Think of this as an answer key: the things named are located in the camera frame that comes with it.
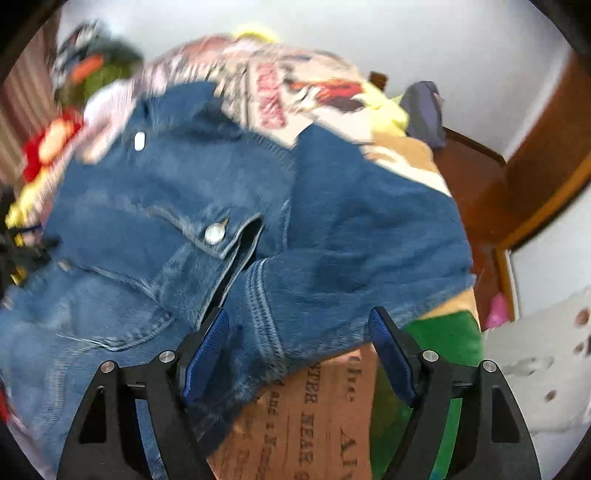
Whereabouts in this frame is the printed blanket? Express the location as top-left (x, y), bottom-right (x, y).
top-left (134, 34), bottom-right (485, 480)

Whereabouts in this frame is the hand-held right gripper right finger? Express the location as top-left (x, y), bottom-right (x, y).
top-left (367, 306), bottom-right (542, 480)

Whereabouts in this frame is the yellow pillow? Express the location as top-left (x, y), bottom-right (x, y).
top-left (235, 27), bottom-right (280, 43)

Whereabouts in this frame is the blue denim jacket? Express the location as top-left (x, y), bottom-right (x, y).
top-left (0, 82), bottom-right (476, 480)

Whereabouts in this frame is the striped brown curtain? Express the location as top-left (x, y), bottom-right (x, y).
top-left (0, 41), bottom-right (62, 178)

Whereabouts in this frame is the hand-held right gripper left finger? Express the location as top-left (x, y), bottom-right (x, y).
top-left (56, 307), bottom-right (230, 480)

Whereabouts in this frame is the wooden bed frame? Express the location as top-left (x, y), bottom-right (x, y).
top-left (369, 71), bottom-right (519, 333)

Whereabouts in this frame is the pile of clutter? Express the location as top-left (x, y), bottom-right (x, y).
top-left (50, 21), bottom-right (145, 108)

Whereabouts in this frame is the pink object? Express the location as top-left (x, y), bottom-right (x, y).
top-left (485, 292), bottom-right (511, 329)

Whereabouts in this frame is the yellow towel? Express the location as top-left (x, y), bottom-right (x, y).
top-left (6, 171), bottom-right (58, 232)

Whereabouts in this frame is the red plush toy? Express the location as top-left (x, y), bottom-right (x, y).
top-left (21, 111), bottom-right (86, 183)

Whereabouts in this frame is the dark blue bag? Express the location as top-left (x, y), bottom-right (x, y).
top-left (400, 81), bottom-right (448, 148)

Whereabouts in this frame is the wooden wardrobe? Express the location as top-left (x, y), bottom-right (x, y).
top-left (496, 51), bottom-right (591, 252)

